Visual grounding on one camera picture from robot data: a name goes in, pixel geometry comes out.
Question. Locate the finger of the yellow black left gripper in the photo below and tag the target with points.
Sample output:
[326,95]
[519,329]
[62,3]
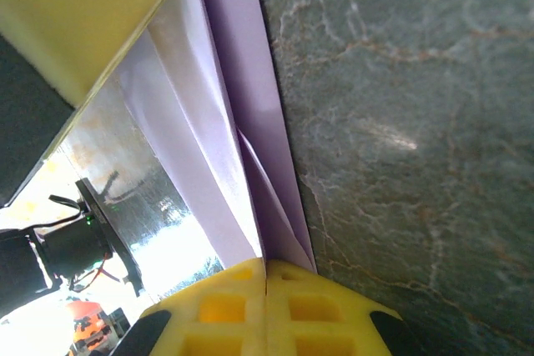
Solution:
[75,6]

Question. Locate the orange and black device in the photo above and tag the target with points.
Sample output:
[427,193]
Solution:
[85,322]

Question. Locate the light purple paper sheet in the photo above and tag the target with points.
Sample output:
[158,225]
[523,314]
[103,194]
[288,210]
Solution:
[246,81]

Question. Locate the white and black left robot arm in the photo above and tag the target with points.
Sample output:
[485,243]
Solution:
[67,247]

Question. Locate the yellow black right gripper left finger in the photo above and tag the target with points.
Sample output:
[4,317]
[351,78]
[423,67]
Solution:
[250,331]

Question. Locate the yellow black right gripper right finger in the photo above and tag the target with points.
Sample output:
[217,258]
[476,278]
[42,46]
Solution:
[279,331]

